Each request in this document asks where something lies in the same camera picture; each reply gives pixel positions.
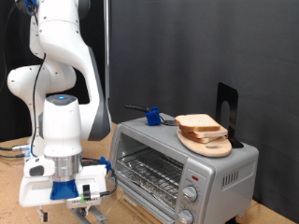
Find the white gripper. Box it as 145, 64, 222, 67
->
19, 156, 107, 222

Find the glass oven door with handle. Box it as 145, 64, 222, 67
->
71, 177, 177, 224

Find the metal spatula with blue block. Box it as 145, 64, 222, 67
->
124, 104, 179, 127

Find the silver oven knob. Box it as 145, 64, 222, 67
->
176, 208, 194, 224
180, 185, 199, 203

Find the silver toaster oven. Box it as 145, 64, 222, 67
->
107, 112, 260, 224

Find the aluminium foil liner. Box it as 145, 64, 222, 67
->
120, 169, 177, 210

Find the black backdrop curtain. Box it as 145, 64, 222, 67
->
0, 0, 107, 143

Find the round wooden cutting board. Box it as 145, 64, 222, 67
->
176, 128, 233, 158

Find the vertical metal pole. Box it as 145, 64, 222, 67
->
103, 0, 111, 105

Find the black metal bookend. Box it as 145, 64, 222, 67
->
215, 81, 245, 149

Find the dark grey backdrop panel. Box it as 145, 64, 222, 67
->
110, 0, 299, 223

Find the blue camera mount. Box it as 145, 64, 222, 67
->
50, 179, 79, 201

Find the wrist camera with green sticker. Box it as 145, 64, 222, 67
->
64, 184, 103, 209

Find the blue cable clip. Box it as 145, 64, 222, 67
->
23, 0, 39, 16
99, 156, 112, 173

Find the black base cable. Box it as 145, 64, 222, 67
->
0, 152, 27, 160

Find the black cable with silver connector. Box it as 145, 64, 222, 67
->
0, 143, 31, 152

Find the wire oven rack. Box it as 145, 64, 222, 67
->
115, 147, 185, 210

